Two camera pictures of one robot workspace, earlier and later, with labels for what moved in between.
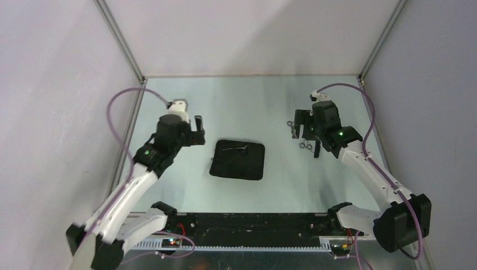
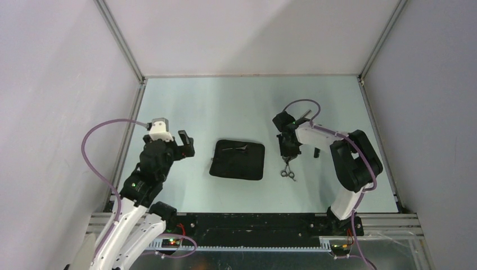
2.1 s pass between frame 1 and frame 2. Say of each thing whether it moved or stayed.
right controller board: stayed
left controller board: stayed
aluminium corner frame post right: stayed
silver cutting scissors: moved
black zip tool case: stayed
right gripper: moved
